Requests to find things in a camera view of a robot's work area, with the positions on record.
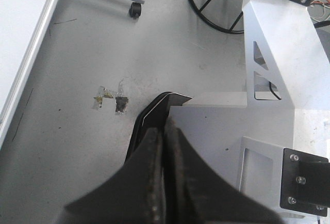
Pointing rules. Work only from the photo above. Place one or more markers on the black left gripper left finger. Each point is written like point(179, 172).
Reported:
point(131, 195)

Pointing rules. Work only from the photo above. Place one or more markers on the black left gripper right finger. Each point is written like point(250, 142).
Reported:
point(197, 194)

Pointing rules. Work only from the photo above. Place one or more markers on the white whiteboard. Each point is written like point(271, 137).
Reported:
point(23, 26)

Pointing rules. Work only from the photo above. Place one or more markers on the black curved sheet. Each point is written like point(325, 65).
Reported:
point(154, 115)

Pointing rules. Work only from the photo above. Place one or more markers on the tape scraps on floor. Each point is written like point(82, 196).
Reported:
point(117, 97)

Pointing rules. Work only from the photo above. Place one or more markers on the black mounting plate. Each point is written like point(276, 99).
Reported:
point(304, 183)

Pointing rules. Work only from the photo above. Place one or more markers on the black caster wheel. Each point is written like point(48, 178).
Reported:
point(135, 10)

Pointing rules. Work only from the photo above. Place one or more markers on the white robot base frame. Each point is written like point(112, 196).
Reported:
point(242, 135)

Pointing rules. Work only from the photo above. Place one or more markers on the black round wire stand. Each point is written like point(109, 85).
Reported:
point(225, 16)

